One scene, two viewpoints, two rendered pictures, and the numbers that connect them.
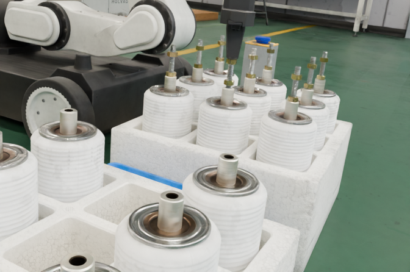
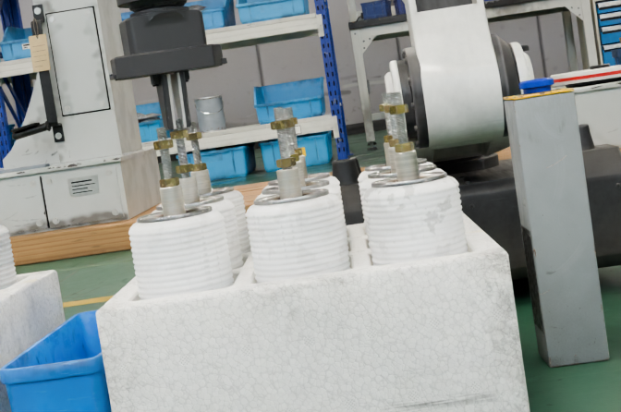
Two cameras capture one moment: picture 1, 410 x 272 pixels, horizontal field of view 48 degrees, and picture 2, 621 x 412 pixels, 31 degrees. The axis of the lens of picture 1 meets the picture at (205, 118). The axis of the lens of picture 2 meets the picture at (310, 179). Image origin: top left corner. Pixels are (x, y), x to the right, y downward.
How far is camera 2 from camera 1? 1.31 m
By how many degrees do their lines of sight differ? 68
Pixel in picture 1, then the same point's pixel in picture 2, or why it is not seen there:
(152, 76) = (493, 193)
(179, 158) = not seen: hidden behind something
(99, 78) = (345, 197)
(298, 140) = (137, 248)
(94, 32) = not seen: hidden behind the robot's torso
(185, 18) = (460, 70)
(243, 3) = (127, 46)
